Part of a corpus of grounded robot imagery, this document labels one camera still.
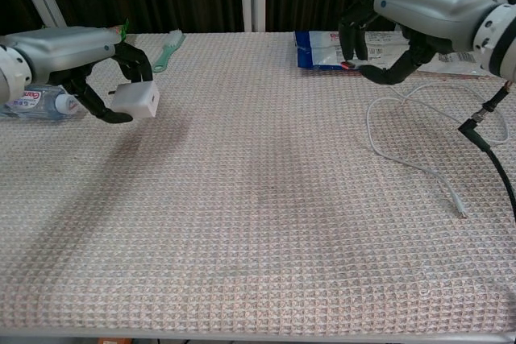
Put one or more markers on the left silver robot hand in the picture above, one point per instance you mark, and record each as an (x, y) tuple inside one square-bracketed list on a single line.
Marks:
[(64, 50)]

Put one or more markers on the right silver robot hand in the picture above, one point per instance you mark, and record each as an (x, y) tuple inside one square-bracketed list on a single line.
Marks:
[(435, 1)]

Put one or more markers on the white USB wall charger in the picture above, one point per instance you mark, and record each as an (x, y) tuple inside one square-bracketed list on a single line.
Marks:
[(135, 100)]

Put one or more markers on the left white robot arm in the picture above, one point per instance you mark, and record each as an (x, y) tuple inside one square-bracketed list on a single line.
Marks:
[(10, 74)]

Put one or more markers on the clear plastic water bottle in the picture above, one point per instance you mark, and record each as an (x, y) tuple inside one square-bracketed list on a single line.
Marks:
[(36, 104)]

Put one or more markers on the green snack packet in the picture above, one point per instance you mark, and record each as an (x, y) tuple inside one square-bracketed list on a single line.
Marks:
[(123, 26)]

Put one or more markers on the green cleaning brush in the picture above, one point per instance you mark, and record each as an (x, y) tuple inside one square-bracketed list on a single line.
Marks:
[(163, 58)]

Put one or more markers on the white and blue plastic bag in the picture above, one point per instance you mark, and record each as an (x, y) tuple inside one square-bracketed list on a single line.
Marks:
[(318, 54)]

